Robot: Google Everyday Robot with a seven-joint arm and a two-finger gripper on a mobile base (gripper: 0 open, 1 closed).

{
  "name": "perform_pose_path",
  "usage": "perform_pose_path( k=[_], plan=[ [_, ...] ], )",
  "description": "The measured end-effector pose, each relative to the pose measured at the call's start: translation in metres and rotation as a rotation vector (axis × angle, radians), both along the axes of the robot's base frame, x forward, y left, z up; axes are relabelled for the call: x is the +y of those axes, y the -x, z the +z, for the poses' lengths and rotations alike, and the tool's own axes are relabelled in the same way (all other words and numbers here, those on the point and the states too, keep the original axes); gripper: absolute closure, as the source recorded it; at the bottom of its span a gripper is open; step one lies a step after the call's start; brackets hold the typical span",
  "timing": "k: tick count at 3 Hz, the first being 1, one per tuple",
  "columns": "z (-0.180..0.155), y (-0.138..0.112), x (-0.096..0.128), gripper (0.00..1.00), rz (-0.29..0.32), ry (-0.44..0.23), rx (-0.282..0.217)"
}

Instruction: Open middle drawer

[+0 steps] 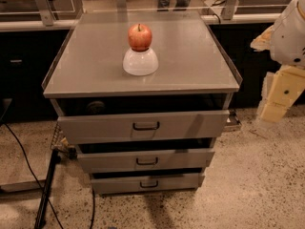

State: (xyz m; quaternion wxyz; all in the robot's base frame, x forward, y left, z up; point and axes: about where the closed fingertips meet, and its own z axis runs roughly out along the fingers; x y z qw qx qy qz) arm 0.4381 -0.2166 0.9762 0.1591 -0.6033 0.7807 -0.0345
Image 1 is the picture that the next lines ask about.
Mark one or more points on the wire basket beside cabinet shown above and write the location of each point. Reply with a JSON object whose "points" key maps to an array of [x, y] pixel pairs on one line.
{"points": [[60, 144]]}

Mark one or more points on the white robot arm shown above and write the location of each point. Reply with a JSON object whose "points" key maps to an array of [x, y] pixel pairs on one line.
{"points": [[285, 40]]}

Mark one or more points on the grey bottom drawer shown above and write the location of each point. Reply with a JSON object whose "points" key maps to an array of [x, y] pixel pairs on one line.
{"points": [[125, 185]]}

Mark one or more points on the black stand leg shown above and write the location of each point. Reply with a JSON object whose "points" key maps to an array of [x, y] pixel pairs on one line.
{"points": [[40, 219]]}

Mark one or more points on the red apple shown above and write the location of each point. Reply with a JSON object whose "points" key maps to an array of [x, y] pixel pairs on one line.
{"points": [[140, 37]]}

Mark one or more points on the dark background counter cabinets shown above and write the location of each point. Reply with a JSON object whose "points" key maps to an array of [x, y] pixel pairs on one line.
{"points": [[26, 56]]}

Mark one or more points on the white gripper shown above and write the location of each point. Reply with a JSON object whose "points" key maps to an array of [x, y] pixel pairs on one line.
{"points": [[288, 37]]}

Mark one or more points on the white upturned bowl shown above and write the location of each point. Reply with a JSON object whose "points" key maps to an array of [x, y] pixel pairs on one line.
{"points": [[140, 63]]}

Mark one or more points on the grey drawer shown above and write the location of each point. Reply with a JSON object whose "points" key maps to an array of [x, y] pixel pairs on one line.
{"points": [[145, 160], [125, 185], [109, 128]]}

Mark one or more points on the grey drawer cabinet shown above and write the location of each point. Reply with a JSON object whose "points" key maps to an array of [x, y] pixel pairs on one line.
{"points": [[142, 96]]}

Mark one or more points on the grey top drawer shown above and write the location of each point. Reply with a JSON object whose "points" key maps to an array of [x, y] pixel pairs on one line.
{"points": [[109, 128]]}

